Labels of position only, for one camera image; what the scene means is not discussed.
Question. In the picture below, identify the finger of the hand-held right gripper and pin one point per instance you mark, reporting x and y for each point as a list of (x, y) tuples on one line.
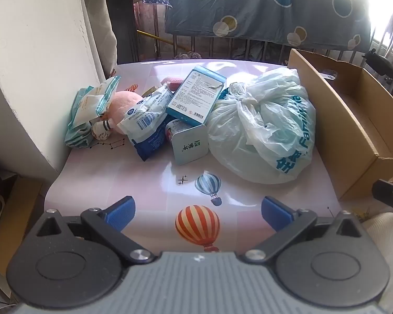
[(391, 199)]

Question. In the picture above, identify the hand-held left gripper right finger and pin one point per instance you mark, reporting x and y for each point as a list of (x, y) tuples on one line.
[(275, 216)]

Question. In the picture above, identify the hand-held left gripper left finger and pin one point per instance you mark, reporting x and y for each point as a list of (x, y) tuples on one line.
[(121, 214)]

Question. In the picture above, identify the brown cardboard box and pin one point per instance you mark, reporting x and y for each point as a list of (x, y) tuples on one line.
[(344, 127)]

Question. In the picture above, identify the pale teal packet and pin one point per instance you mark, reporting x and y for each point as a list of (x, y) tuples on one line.
[(190, 145)]

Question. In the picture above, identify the white blue printed pouch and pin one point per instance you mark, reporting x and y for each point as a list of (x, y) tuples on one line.
[(147, 114)]

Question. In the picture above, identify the pink plush toy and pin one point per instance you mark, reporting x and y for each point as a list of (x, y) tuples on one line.
[(124, 103)]

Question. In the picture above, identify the teal white wipes pack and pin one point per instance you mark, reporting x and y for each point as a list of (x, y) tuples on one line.
[(113, 88)]

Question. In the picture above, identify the teal white carton box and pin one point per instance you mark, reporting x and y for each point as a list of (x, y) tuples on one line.
[(196, 93)]

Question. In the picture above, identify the white plastic bag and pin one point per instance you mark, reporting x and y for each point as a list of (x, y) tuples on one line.
[(265, 130)]

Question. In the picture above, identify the small white red packet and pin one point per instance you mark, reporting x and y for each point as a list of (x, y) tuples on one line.
[(173, 132)]

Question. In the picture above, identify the cardboard box with pictures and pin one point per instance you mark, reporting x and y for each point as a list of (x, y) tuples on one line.
[(9, 222)]

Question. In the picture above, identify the black folded wheelchair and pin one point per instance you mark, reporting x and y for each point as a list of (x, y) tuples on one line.
[(380, 63)]

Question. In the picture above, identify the metal railing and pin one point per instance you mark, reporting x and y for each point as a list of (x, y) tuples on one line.
[(175, 44)]

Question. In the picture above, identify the yellow pole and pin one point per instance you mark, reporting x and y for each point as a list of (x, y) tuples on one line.
[(157, 37)]

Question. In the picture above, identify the beige curtain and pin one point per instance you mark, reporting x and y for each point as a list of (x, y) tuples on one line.
[(101, 16)]

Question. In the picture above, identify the blue circle-print blanket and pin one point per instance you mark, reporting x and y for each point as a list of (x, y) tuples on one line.
[(255, 9)]

